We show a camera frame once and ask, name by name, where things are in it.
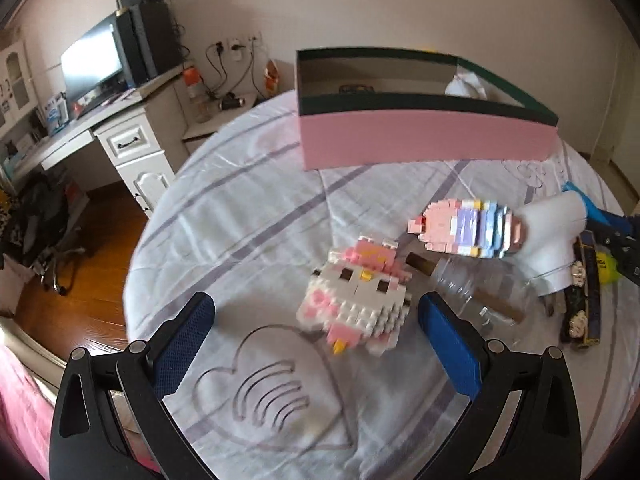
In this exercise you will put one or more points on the orange capped bottle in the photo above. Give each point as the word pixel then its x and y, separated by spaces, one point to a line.
pixel 197 92

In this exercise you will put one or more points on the black office chair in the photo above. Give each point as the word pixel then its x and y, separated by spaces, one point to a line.
pixel 39 227

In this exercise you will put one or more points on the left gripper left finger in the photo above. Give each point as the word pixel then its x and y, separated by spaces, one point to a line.
pixel 110 421

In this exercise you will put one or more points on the white astronaut figurine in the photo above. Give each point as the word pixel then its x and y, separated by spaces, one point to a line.
pixel 466 85

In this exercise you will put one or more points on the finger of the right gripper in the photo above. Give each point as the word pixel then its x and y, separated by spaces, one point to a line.
pixel 620 223

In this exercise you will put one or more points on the white glass-door cabinet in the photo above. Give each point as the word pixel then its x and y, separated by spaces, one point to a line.
pixel 18 96

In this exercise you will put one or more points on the pink green storage box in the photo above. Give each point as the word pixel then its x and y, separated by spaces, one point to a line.
pixel 371 105

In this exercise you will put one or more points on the black computer monitor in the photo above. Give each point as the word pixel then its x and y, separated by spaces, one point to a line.
pixel 92 68

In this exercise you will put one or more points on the white computer desk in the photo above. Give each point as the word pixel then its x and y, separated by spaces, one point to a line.
pixel 141 135

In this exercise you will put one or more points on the striped white tablecloth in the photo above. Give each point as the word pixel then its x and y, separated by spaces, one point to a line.
pixel 316 367

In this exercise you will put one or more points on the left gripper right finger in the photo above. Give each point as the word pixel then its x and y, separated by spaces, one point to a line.
pixel 543 440

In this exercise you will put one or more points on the pastel brick figure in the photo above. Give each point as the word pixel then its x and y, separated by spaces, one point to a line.
pixel 471 228

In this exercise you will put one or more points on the hello kitty brick figure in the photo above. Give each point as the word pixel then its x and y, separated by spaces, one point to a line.
pixel 359 297

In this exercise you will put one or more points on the black computer tower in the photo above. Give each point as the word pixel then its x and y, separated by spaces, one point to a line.
pixel 149 43

